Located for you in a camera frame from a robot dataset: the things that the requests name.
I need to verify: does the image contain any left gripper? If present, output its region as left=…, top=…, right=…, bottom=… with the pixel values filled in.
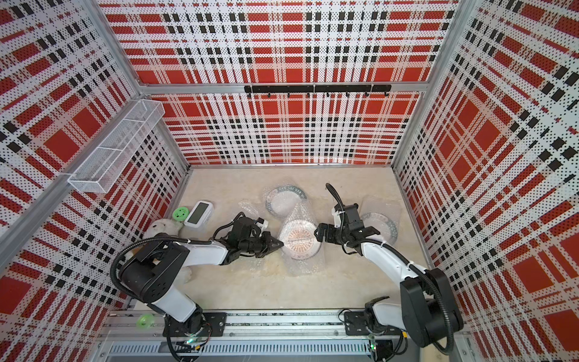
left=240, top=231, right=283, bottom=258

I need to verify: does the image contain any orange pattern dinner plate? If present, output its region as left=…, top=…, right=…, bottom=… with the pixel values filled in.
left=278, top=220, right=321, bottom=260

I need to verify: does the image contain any bubble wrap of orange plate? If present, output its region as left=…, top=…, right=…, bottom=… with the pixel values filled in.
left=278, top=201, right=326, bottom=276

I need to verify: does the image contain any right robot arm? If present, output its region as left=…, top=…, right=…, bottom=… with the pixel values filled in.
left=315, top=202, right=464, bottom=355

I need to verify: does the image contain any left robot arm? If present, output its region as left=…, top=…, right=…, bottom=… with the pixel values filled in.
left=110, top=212, right=284, bottom=336

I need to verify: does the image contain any bubble wrap of rear plate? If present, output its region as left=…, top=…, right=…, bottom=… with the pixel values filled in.
left=262, top=182, right=311, bottom=223

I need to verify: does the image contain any bubble wrap of white plate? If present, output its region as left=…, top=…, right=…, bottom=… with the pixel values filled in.
left=238, top=199, right=263, bottom=220

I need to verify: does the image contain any bubble wrap of right plate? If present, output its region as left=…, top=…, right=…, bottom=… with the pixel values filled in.
left=360, top=195, right=408, bottom=247

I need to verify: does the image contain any grey rimmed plate rear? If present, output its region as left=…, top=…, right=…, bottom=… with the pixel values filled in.
left=265, top=185, right=308, bottom=219

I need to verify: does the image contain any grey rimmed plate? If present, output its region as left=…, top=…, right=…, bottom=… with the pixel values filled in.
left=361, top=212, right=398, bottom=245
left=265, top=185, right=308, bottom=219

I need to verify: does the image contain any grey rimmed plate right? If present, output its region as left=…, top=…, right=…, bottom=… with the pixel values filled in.
left=361, top=212, right=398, bottom=245

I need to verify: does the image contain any white digital clock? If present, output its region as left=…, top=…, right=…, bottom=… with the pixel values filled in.
left=183, top=200, right=214, bottom=229

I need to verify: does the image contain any green round button toy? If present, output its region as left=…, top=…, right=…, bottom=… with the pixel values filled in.
left=172, top=207, right=190, bottom=223

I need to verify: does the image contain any white teddy bear toy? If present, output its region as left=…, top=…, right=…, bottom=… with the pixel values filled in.
left=143, top=219, right=192, bottom=286

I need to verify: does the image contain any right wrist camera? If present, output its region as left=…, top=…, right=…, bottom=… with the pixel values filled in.
left=332, top=205, right=349, bottom=229

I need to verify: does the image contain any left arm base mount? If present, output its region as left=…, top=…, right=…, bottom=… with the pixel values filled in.
left=162, top=312, right=227, bottom=338

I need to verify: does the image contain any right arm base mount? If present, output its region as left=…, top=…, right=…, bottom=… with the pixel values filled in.
left=339, top=309, right=404, bottom=336

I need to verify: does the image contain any black hook rail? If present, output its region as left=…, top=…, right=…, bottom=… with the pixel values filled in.
left=244, top=84, right=392, bottom=96

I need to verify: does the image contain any white wire mesh basket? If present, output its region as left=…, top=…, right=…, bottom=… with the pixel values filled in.
left=68, top=99, right=165, bottom=194

